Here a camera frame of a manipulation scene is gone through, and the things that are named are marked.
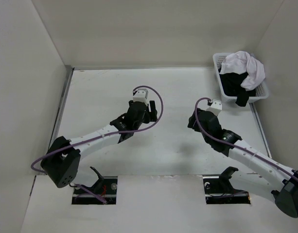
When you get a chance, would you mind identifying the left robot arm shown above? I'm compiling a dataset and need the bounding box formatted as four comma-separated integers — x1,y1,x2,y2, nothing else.
40,100,160,204

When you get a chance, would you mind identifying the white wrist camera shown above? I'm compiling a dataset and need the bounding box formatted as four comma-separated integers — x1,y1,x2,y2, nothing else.
206,99,222,116
133,88,148,104

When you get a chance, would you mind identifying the white tank top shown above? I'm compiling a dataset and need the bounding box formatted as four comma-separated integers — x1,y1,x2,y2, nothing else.
219,51,265,91

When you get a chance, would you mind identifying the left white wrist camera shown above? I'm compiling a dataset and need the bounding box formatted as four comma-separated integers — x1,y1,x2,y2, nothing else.
133,88,148,104

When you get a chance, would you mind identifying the black tank top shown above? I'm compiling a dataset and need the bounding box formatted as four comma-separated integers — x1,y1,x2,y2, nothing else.
220,72,256,107

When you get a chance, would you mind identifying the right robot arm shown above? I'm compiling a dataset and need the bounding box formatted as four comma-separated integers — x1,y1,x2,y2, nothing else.
188,108,298,218

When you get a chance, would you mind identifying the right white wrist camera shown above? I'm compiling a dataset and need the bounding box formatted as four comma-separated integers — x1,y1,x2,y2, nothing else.
206,99,222,116

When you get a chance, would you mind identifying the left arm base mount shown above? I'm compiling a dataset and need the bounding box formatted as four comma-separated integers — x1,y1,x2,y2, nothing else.
69,176,118,205

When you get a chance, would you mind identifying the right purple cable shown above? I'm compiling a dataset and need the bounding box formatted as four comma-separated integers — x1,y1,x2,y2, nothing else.
194,97,298,188

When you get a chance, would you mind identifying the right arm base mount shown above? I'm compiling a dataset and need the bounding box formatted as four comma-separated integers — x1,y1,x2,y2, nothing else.
203,175,251,204

